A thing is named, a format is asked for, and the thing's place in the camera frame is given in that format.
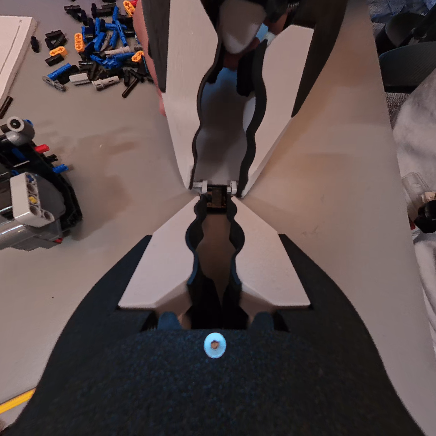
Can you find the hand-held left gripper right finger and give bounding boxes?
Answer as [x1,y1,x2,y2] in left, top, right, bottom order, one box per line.
[222,197,311,329]

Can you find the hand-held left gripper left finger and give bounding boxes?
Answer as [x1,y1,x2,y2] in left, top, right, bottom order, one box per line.
[117,196,222,329]

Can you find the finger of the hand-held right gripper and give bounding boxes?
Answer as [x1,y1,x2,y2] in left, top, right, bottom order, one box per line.
[163,0,225,189]
[236,25,316,198]

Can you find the pile of blue black lego pins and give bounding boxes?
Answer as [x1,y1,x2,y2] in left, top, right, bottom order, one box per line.
[30,0,154,99]

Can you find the small black grey lego assembly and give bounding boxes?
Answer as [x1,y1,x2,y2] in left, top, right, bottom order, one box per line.
[192,180,239,214]

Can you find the grey black lego chassis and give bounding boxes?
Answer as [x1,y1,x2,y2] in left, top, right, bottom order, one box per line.
[0,116,83,253]

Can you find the lego instruction booklet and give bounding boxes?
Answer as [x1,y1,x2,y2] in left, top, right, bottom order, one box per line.
[0,15,38,100]

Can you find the person's right hand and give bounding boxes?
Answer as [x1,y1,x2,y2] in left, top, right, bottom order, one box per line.
[132,5,167,118]

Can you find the black office chair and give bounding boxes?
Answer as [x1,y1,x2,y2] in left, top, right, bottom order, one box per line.
[373,0,436,94]

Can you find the person's light grey trousers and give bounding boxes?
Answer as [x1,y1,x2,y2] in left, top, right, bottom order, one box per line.
[392,77,436,344]

